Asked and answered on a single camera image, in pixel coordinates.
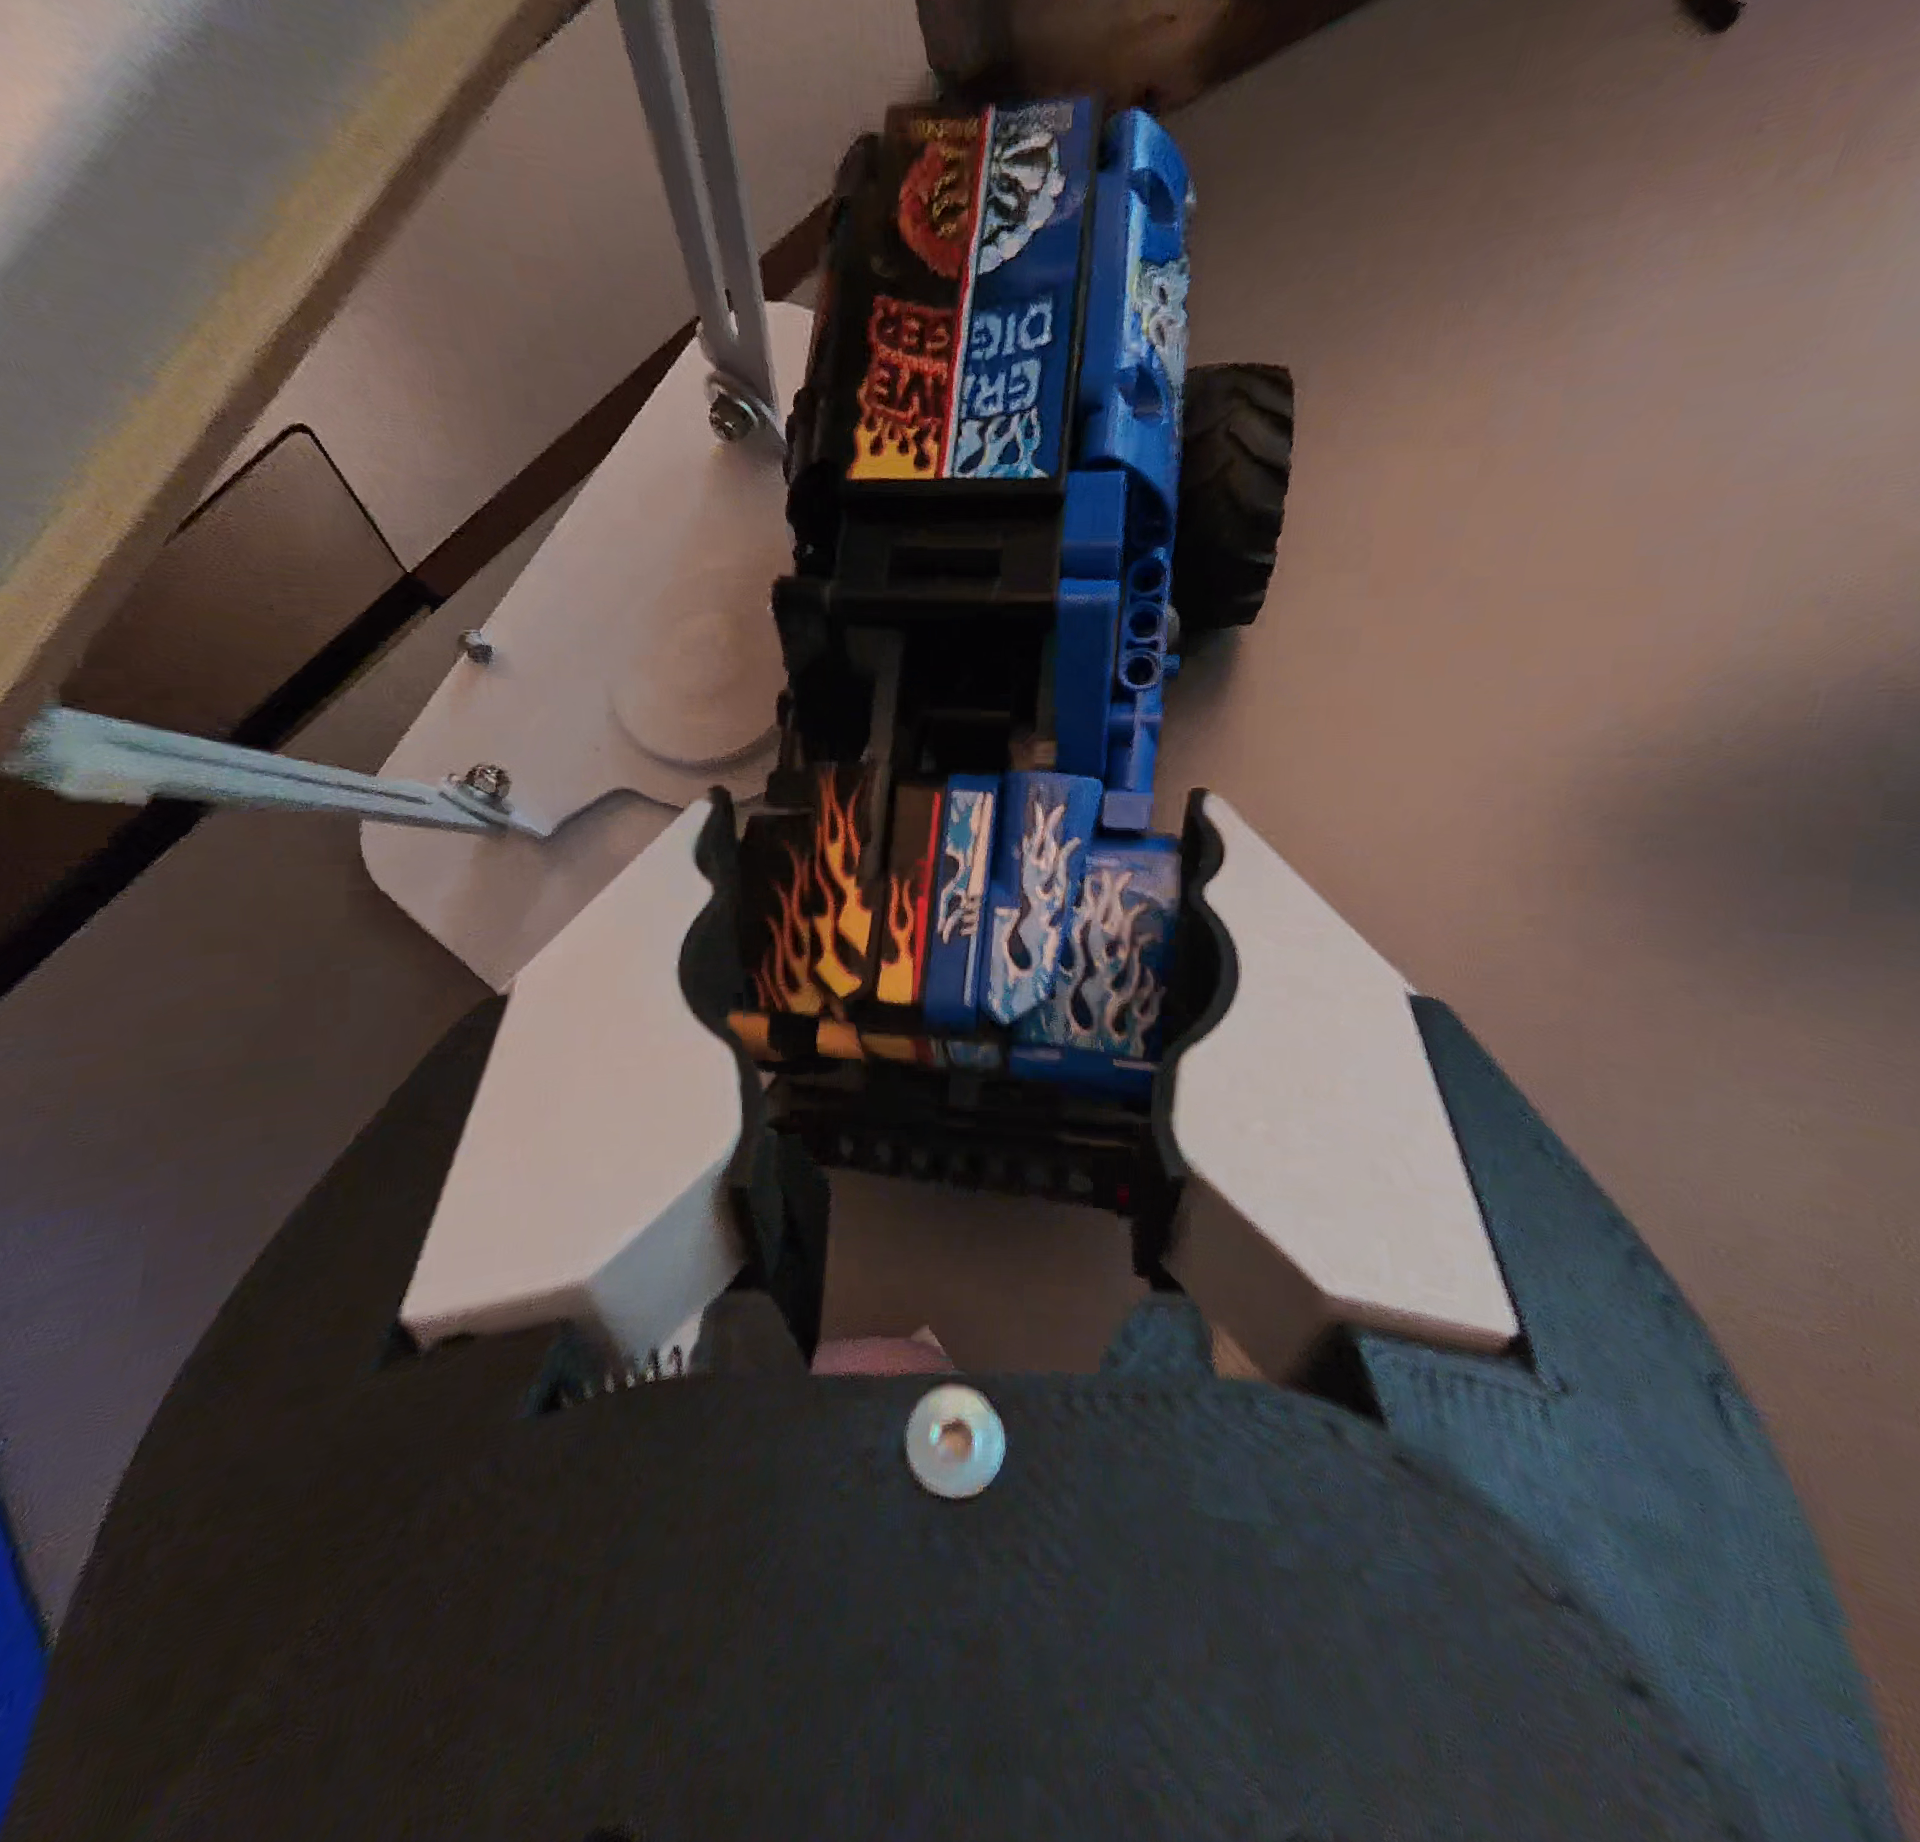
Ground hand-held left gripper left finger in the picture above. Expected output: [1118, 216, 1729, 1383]
[397, 789, 829, 1371]

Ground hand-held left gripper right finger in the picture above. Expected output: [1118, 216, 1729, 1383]
[1128, 789, 1527, 1389]

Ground brick-built monster truck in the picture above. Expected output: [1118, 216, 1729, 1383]
[732, 98, 1298, 1215]

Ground grey desk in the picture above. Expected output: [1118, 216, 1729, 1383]
[0, 0, 1920, 1725]

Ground white book stand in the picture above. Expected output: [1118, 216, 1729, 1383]
[0, 0, 818, 996]

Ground monster truck toy box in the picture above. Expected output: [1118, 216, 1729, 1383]
[900, 0, 1524, 111]

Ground dark desk cable cover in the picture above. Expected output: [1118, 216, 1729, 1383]
[45, 425, 440, 772]

